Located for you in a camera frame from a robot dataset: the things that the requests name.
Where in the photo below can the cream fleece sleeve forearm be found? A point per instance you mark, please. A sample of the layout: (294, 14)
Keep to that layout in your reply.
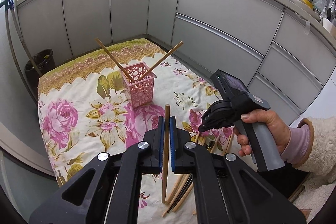
(311, 148)

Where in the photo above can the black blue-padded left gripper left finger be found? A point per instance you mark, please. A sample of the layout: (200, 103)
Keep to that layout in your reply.
(106, 190)

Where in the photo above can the black chopstick gold band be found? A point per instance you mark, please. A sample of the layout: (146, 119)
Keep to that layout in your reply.
(181, 192)

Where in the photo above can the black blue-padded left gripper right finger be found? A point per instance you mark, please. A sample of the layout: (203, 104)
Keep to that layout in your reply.
(226, 189)

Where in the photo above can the wooden broom stick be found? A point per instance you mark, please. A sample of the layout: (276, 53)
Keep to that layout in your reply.
(23, 43)

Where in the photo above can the black trash bin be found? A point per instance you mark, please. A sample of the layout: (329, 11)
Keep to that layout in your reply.
(45, 62)

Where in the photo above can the pink perforated utensil basket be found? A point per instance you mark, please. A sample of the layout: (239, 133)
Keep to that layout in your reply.
(139, 92)

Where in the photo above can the floral pink rose tablecloth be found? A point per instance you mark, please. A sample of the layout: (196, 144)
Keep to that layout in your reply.
(83, 109)

